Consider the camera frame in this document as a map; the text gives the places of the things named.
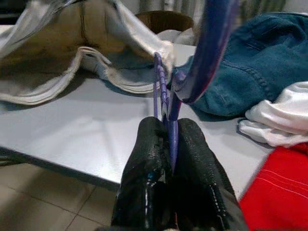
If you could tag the red striped garment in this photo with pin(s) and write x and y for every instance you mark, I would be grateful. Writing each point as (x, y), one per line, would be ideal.
(281, 192)

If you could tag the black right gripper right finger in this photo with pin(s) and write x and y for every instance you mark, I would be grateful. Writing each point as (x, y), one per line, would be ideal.
(199, 156)

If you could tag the purple plastic hanger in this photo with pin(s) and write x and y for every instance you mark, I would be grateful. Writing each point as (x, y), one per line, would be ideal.
(213, 48)

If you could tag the white shiny garment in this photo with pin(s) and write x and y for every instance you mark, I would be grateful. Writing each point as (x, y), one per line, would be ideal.
(276, 120)

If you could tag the blue denim garment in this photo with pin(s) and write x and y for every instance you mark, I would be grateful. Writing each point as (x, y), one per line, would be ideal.
(260, 67)

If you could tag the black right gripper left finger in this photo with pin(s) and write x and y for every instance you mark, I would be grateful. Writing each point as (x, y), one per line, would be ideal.
(142, 156)

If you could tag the beige garment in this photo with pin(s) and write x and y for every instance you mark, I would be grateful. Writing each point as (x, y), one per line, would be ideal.
(60, 48)

